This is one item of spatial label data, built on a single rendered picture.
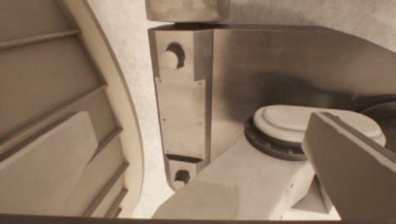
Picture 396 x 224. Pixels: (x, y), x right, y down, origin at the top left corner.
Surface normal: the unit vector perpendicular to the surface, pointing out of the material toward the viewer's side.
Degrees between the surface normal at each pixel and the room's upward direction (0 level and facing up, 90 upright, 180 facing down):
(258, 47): 0
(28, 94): 90
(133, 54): 0
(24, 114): 90
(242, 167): 90
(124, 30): 0
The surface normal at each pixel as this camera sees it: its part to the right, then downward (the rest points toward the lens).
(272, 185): -0.01, -0.88
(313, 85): -0.22, 0.47
